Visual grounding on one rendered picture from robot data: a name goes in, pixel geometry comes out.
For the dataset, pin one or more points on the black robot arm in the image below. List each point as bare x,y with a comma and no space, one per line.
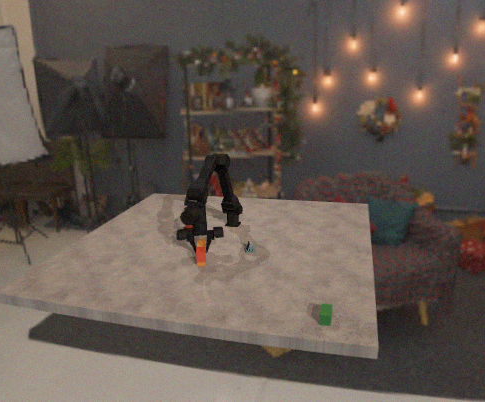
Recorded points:
198,191

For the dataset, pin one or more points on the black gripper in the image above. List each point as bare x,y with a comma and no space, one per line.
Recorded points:
200,228

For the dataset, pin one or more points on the green rectangular block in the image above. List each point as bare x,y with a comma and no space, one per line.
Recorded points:
326,314

